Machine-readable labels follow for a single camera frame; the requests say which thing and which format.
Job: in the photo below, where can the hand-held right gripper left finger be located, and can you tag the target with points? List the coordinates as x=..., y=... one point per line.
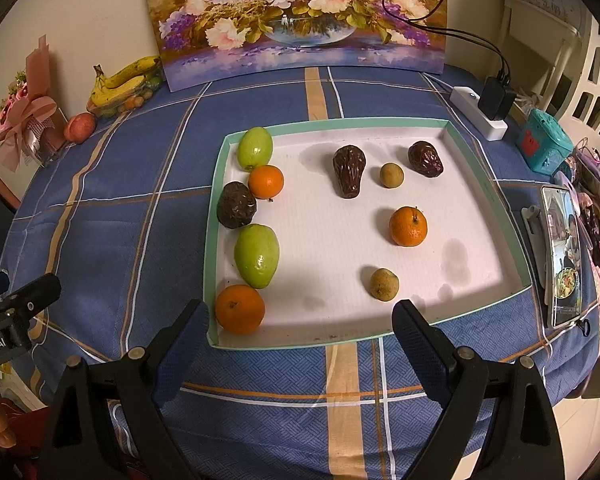
x=185, y=350

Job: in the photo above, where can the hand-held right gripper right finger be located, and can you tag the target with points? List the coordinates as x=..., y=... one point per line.
x=415, y=345

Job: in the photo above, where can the orange mandarin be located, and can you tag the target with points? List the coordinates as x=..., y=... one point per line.
x=266, y=181
x=240, y=309
x=408, y=226

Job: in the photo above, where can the tan longan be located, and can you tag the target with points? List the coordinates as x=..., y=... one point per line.
x=384, y=283
x=391, y=175

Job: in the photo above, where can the white tray with green rim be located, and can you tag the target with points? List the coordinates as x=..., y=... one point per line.
x=330, y=240

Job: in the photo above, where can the brown wrinkled date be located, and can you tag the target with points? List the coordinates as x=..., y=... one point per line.
x=425, y=158
x=236, y=205
x=349, y=170

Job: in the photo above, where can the green mango fruit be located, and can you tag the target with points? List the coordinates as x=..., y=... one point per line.
x=254, y=147

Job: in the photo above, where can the clear gift box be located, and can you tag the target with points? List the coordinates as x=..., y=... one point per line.
x=50, y=147

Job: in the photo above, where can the white phone stand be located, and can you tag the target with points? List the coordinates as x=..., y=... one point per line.
x=532, y=240

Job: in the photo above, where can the smartphone with lit screen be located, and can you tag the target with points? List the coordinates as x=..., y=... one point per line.
x=562, y=255

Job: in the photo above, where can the red apple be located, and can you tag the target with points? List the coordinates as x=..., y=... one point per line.
x=79, y=126

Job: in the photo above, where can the pink wrapped bouquet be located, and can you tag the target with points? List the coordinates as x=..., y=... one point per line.
x=27, y=105

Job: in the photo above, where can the colourful trinket pile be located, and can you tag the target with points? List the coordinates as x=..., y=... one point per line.
x=597, y=220

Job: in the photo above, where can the clear plastic fruit bowl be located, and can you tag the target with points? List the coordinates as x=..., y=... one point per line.
x=130, y=102

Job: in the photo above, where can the yellow banana bunch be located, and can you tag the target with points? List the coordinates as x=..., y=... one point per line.
x=122, y=80

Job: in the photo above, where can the white power strip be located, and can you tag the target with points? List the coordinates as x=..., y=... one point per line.
x=472, y=110

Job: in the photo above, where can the teal toy box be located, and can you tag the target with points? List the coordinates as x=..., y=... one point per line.
x=545, y=140

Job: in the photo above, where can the black charger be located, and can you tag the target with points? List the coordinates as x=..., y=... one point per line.
x=495, y=100

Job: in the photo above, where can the floral canvas painting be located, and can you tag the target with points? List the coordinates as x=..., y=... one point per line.
x=290, y=20

